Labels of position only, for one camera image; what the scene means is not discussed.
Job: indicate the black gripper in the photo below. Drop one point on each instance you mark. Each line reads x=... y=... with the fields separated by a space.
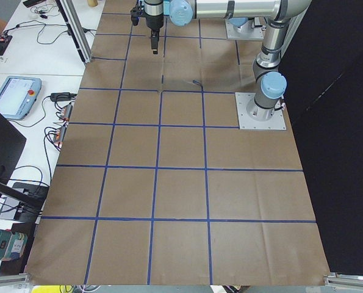
x=155 y=22

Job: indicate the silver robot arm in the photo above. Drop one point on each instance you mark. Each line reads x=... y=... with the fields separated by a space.
x=242 y=24
x=277 y=14

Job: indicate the black power brick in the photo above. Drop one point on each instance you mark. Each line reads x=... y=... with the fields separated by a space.
x=62 y=96

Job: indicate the brown paper table mat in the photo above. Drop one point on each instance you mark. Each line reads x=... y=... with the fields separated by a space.
x=156 y=184

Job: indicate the left teach pendant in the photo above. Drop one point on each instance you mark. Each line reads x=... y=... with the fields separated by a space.
x=17 y=96

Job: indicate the green box device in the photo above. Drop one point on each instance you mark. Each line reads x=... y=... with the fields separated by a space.
x=12 y=245

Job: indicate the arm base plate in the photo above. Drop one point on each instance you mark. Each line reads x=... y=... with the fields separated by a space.
x=252 y=117
x=255 y=35

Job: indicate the aluminium frame post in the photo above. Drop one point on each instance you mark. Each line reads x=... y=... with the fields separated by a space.
x=69 y=14

